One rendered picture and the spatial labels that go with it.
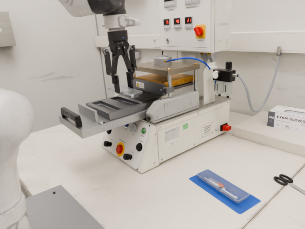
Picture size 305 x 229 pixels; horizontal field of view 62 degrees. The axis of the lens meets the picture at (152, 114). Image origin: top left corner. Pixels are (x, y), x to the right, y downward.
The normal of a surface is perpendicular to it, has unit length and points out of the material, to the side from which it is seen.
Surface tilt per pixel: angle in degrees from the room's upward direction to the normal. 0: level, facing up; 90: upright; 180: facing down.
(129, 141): 65
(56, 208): 4
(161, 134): 90
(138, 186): 0
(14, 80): 90
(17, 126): 101
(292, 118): 87
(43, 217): 4
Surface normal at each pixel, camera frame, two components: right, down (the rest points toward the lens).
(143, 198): -0.07, -0.94
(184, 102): 0.62, 0.22
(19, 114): 0.86, -0.17
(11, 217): 0.87, 0.14
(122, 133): -0.74, -0.17
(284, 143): -0.75, 0.27
